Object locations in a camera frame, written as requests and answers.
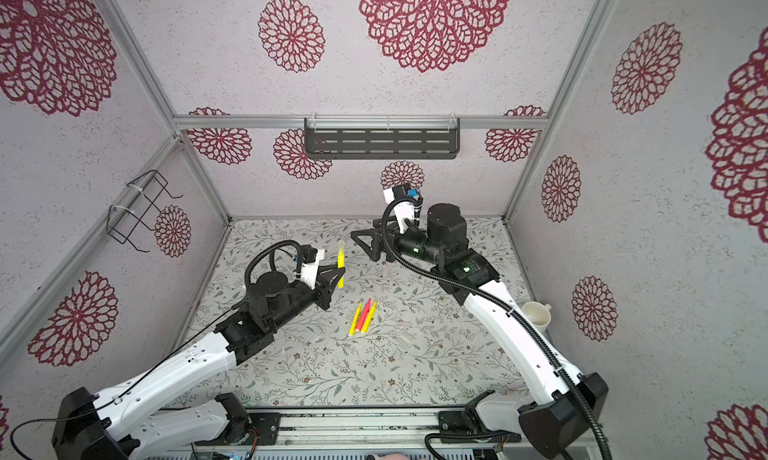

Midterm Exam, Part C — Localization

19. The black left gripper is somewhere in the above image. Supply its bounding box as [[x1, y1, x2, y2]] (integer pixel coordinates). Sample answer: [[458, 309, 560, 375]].
[[269, 263, 344, 332]]

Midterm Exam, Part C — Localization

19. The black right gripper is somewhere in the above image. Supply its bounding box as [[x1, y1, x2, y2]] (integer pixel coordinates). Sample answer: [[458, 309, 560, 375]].
[[355, 215, 449, 272]]

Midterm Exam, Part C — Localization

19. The yellow highlighter pen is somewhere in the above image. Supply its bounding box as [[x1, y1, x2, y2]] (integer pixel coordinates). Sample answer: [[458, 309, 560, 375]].
[[337, 267, 346, 288]]

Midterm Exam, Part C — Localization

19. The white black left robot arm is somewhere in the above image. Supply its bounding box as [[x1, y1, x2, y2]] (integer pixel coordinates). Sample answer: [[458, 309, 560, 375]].
[[51, 263, 345, 459]]

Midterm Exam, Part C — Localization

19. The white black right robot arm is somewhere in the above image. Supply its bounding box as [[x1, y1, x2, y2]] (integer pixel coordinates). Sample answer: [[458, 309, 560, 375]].
[[351, 198, 612, 459]]

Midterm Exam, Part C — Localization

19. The pink highlighter pen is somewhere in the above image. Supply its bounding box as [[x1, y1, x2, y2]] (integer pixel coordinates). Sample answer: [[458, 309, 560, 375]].
[[355, 299, 372, 332]]

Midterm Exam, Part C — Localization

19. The yellow highlighter left of pile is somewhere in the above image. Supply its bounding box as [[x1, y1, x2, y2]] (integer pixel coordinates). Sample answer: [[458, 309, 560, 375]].
[[348, 301, 365, 336]]

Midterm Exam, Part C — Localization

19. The yellow highlighter of pile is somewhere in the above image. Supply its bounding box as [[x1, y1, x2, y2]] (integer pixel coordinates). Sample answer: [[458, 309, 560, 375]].
[[361, 301, 378, 333], [348, 301, 365, 336]]

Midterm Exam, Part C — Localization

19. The yellow highlighter right of pile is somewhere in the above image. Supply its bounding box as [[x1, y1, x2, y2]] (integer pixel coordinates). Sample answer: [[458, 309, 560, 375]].
[[361, 301, 378, 333]]

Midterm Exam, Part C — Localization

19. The white mug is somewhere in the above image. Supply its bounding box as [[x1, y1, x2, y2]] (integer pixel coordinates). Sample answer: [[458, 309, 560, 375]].
[[521, 301, 552, 334]]

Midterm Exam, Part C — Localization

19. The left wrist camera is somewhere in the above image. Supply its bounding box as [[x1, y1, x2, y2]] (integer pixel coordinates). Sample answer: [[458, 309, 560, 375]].
[[297, 244, 326, 290]]

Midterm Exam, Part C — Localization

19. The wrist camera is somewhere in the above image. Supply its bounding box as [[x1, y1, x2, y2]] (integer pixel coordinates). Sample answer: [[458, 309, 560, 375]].
[[297, 244, 326, 290], [383, 182, 423, 234]]

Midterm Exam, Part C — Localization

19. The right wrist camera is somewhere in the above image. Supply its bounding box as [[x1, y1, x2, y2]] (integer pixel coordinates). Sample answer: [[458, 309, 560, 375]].
[[383, 182, 423, 234]]

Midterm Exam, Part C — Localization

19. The black corrugated right cable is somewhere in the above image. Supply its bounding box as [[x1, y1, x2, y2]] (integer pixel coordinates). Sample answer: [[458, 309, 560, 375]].
[[380, 197, 614, 460]]

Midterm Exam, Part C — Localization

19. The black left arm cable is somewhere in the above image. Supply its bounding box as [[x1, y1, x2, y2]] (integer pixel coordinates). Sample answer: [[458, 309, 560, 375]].
[[8, 239, 301, 460]]

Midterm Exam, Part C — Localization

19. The dark grey wall shelf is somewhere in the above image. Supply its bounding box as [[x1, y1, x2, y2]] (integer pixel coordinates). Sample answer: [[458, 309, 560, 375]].
[[303, 117, 461, 160]]

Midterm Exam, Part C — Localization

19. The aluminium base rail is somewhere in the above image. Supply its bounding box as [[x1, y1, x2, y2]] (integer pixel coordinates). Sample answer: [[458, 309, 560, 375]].
[[143, 405, 601, 460]]

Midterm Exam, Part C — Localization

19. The black wire wall basket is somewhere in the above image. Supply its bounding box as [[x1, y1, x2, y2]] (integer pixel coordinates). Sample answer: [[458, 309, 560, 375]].
[[105, 169, 183, 253]]

